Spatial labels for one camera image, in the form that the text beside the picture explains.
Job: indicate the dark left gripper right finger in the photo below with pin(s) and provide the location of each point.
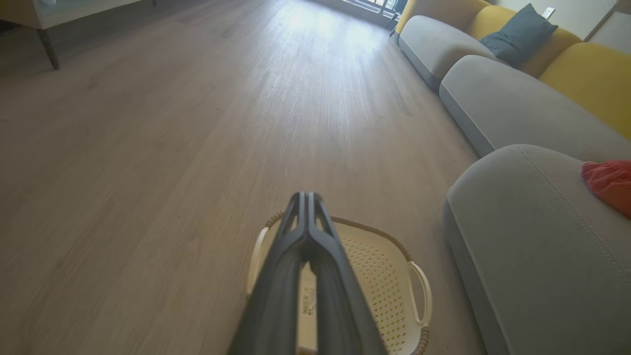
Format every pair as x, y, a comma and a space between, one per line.
340, 305

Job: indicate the grey window frame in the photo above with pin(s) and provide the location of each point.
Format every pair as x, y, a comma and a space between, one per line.
345, 6

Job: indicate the red cloth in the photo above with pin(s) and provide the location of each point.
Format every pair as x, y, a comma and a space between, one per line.
611, 185

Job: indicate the yellow sofa backrest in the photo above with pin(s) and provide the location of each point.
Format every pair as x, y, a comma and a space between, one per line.
443, 7
591, 79
493, 19

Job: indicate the barcode label sticker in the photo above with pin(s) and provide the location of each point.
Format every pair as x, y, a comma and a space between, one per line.
308, 301

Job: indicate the dark grey throw pillow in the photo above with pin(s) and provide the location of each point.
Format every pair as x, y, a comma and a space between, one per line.
522, 34

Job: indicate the beige TV cabinet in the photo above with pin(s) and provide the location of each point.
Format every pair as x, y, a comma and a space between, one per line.
29, 12

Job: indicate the cream laundry basket brown rim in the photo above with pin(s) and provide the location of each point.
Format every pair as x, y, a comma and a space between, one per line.
379, 276

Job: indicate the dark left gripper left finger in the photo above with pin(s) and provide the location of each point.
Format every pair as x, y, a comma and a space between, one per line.
276, 296

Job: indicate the white wall socket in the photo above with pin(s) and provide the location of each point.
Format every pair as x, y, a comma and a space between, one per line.
548, 13

